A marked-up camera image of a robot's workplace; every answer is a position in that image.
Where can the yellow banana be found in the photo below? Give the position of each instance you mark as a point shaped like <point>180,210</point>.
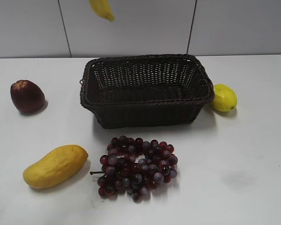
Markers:
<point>102,9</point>

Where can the dark red apple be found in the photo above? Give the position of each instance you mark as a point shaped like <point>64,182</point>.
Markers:
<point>26,96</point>

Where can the yellow lemon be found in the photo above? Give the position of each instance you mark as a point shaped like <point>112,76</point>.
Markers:
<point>225,99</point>

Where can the purple grape bunch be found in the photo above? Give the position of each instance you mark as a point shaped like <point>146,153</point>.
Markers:
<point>135,167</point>

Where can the yellow orange mango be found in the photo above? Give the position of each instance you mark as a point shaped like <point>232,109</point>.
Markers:
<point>57,166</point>

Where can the black woven basket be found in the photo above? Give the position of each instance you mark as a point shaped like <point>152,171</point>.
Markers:
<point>146,90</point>

